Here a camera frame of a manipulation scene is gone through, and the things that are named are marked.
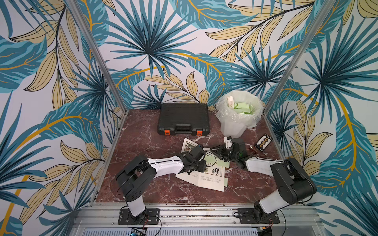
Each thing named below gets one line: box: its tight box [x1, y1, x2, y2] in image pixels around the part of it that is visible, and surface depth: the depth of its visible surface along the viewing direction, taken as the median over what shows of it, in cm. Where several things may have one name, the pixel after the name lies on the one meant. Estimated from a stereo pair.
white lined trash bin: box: [215, 89, 264, 140], surface depth 92 cm
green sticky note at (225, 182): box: [223, 177, 228, 188], surface depth 87 cm
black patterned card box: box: [254, 132, 274, 152], surface depth 102 cm
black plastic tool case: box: [157, 102, 211, 137], surface depth 108 cm
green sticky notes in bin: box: [233, 101, 254, 115], surface depth 98 cm
